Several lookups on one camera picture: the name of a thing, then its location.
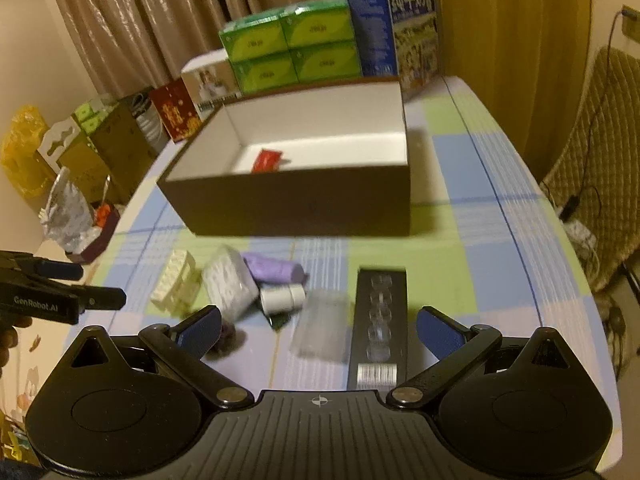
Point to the stack of green tissue packs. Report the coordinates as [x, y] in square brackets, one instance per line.
[295, 45]

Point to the dark red box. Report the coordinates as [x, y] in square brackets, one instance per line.
[100, 240]

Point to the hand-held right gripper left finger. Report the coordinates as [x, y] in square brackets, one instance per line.
[200, 332]

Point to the quilted chair cover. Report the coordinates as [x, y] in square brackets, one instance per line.
[605, 135]

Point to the yellow plastic bag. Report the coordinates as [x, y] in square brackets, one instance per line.
[20, 155]

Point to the cream plastic hair clip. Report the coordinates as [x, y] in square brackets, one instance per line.
[172, 282]

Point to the green tissue pack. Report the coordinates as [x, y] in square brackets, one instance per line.
[92, 112]

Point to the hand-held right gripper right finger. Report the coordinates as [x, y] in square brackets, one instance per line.
[442, 332]

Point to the golden curtain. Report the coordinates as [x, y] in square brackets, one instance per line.
[520, 60]

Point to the clear plastic box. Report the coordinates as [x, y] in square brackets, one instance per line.
[320, 327]

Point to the long black box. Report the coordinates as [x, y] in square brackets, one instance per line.
[380, 330]

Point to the wall socket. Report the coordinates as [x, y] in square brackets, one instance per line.
[631, 22]

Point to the white power adapter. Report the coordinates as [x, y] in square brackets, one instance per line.
[582, 237]

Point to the red snack packet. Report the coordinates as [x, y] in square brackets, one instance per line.
[267, 161]

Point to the dark green tube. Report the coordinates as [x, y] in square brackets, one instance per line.
[278, 320]

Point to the blue milk carton case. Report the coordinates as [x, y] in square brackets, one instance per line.
[395, 35]

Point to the person's left hand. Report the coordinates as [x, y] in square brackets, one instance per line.
[6, 340]

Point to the clear floss pick pack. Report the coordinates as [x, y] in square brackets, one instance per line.
[227, 280]

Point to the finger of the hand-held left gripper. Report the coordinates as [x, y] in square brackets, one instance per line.
[102, 297]
[60, 270]

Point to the beige patterned curtain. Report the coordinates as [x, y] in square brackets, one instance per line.
[150, 20]

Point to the purple trash bag roll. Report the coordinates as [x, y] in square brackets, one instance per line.
[275, 268]

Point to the brown cardboard box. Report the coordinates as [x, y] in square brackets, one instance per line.
[300, 205]

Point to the white cutout cardboard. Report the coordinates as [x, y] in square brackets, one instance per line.
[57, 142]

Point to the red gift box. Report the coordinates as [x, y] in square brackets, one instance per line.
[175, 110]

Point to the plaid cloth covered desktop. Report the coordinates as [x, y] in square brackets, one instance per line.
[450, 280]

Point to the white product box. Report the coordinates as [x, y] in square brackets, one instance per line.
[212, 82]

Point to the olive cardboard box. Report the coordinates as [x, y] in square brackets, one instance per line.
[120, 145]

